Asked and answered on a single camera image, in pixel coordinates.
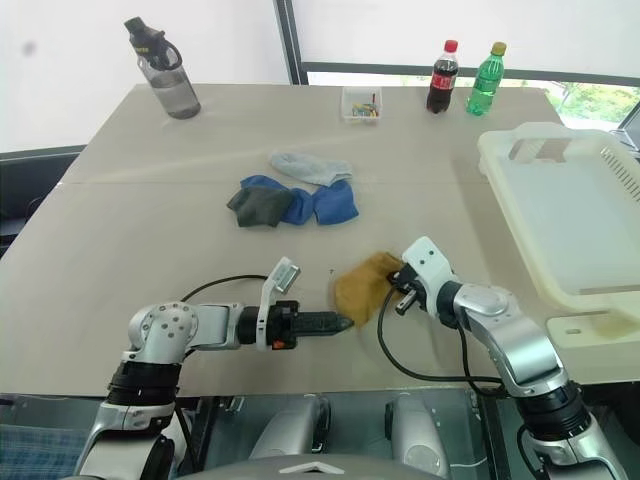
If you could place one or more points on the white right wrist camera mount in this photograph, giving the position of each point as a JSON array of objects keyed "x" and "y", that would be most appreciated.
[{"x": 427, "y": 265}]

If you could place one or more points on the green bottle yellow cap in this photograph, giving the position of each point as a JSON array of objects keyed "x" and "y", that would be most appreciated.
[{"x": 484, "y": 82}]

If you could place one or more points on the blue checkered fabric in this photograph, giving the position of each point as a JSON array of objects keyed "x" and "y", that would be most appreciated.
[{"x": 40, "y": 450}]

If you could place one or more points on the cola bottle red cap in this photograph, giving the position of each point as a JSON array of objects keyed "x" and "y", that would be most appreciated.
[{"x": 442, "y": 80}]

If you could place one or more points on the black furniture beside table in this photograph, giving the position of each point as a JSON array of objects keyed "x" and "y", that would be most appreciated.
[{"x": 30, "y": 190}]

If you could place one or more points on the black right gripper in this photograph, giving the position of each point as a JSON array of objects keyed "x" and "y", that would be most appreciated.
[{"x": 406, "y": 284}]

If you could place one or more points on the clear box of colourful clips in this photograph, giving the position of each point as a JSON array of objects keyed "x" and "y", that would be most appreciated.
[{"x": 362, "y": 104}]

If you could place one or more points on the dark grey sock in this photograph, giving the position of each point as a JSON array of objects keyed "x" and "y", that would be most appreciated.
[{"x": 257, "y": 205}]

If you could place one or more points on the light grey sock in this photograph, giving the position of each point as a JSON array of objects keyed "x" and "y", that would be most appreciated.
[{"x": 310, "y": 167}]

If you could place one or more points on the yellow sock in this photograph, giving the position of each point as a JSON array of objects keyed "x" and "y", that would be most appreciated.
[{"x": 360, "y": 295}]

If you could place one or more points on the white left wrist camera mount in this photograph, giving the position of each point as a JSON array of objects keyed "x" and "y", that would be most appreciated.
[{"x": 282, "y": 277}]

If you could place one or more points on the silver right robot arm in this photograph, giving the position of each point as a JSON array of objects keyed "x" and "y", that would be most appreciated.
[{"x": 520, "y": 340}]

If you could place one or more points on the dark window frame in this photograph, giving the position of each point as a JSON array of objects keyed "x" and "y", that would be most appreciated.
[{"x": 295, "y": 40}]

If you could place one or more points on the grey sports water bottle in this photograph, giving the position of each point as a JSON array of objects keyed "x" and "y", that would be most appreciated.
[{"x": 170, "y": 80}]

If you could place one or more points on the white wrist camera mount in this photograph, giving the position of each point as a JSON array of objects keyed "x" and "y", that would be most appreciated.
[
  {"x": 427, "y": 265},
  {"x": 282, "y": 277}
]

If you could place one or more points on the dark laptop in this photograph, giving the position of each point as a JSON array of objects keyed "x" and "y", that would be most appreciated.
[{"x": 627, "y": 125}]

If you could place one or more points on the blue sock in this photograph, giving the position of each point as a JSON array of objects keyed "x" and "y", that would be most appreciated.
[
  {"x": 295, "y": 205},
  {"x": 335, "y": 202}
]

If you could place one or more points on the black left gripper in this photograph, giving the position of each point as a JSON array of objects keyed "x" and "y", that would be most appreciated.
[{"x": 285, "y": 325}]

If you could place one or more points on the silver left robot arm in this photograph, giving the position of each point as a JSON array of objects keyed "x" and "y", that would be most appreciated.
[{"x": 170, "y": 330}]

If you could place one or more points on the white plastic basket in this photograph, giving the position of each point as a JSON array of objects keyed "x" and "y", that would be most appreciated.
[{"x": 565, "y": 215}]

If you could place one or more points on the dark grey rounded cover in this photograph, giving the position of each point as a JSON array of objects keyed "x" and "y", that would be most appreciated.
[{"x": 315, "y": 470}]

